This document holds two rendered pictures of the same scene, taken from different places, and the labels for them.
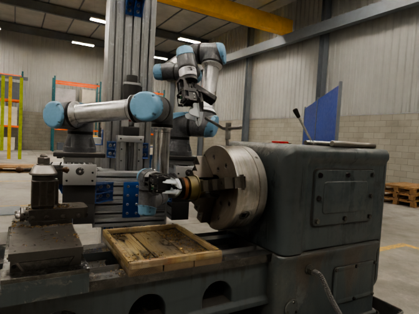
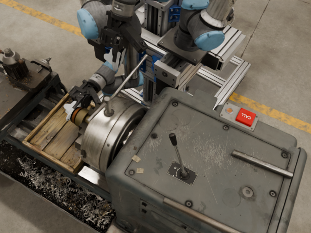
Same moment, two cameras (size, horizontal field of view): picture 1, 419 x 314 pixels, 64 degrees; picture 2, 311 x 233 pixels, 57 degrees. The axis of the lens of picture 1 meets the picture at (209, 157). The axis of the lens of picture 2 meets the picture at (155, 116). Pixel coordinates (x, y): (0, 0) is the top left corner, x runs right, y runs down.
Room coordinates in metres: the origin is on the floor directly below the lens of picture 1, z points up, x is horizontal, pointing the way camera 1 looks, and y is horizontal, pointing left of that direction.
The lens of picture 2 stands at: (1.05, -0.64, 2.13)
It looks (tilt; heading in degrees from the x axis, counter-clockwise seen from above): 57 degrees down; 54
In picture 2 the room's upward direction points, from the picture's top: 5 degrees clockwise
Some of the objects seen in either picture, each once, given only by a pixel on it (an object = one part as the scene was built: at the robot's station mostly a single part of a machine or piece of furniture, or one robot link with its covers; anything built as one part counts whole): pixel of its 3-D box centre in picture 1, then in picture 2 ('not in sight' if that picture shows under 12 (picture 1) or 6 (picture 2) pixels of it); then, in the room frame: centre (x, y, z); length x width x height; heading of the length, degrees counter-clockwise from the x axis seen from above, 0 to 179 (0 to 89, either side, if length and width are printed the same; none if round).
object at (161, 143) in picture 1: (161, 151); (131, 51); (1.50, 0.22, 1.19); 0.12 x 0.11 x 0.49; 76
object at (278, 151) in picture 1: (300, 188); (201, 177); (1.47, -0.41, 1.06); 0.59 x 0.48 x 0.39; 119
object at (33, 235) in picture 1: (42, 235); (15, 90); (0.96, 0.48, 0.95); 0.43 x 0.17 x 0.05; 29
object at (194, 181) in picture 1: (191, 187); (84, 118); (1.18, 0.06, 1.08); 0.09 x 0.09 x 0.09; 29
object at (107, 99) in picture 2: (227, 137); (108, 107); (1.25, -0.06, 1.27); 0.02 x 0.02 x 0.12
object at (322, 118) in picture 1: (314, 148); not in sight; (7.66, -2.41, 1.18); 4.12 x 0.80 x 2.35; 172
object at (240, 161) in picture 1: (224, 186); (112, 132); (1.25, -0.06, 1.08); 0.32 x 0.09 x 0.32; 29
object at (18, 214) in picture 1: (52, 214); (25, 78); (1.03, 0.49, 0.99); 0.20 x 0.10 x 0.05; 119
